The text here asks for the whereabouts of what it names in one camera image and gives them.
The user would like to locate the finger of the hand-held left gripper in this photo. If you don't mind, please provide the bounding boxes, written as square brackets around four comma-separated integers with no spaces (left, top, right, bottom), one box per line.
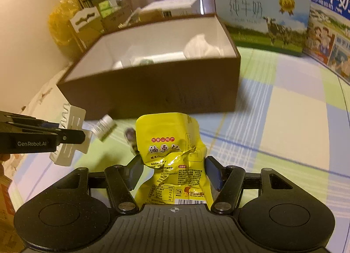
[53,129,86,146]
[8,116,60,130]

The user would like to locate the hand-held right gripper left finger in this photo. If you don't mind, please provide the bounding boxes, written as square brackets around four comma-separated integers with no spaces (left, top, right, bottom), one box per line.
[48,155,144,214]

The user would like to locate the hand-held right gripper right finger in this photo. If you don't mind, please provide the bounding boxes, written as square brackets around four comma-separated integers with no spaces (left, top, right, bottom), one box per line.
[205,156,297,214]

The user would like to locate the white plastic card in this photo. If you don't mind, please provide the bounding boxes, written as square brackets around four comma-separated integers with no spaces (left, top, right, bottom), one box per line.
[49,104,93,166]

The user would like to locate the yellow snack packet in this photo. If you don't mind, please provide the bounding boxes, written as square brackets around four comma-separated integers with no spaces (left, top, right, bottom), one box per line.
[134,112,215,212]

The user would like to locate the brown cardboard box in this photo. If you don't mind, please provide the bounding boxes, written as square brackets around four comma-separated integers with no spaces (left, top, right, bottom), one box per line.
[56,13,242,121]

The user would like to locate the pale cloth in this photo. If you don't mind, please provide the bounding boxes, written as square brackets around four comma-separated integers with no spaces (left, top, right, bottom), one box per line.
[184,33,223,59]

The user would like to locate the person's left hand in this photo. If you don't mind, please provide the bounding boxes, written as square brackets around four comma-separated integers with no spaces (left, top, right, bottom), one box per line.
[0,153,11,177]

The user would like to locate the flat white cardboard box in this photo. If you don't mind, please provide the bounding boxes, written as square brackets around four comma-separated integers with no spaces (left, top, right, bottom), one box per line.
[20,60,74,122]

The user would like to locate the small white green-label bottle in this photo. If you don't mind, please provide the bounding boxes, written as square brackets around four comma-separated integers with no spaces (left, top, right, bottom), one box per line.
[91,114,117,142]

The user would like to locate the dark brown small item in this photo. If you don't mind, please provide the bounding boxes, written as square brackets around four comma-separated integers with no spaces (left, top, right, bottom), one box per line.
[124,128,140,155]

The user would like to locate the orange package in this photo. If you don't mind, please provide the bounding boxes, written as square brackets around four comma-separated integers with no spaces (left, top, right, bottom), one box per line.
[0,175,25,253]

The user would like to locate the checked tablecloth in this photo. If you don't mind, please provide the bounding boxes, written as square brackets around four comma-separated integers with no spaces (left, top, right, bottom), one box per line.
[8,45,350,253]

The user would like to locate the yellow plastic bag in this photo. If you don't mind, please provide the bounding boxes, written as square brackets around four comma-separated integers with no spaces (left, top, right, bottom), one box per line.
[49,0,82,56]

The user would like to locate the cardboard box with hanger cutout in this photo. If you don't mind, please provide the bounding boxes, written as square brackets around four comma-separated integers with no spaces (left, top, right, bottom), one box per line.
[69,7,106,51]

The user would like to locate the white flat packet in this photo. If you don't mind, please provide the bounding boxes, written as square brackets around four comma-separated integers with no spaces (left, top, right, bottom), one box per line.
[113,50,184,69]

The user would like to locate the open cardboard box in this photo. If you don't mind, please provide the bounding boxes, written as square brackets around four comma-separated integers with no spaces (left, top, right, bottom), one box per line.
[101,5,132,33]

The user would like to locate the small cardboard box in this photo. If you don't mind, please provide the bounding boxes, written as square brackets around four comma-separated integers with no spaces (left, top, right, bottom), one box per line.
[139,9,165,22]

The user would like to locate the light blue milk case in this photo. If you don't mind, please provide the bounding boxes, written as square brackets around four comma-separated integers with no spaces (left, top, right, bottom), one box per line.
[213,0,311,57]

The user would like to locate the dark blue milk case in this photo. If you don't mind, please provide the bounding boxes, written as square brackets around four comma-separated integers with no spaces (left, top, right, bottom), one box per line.
[302,0,350,84]

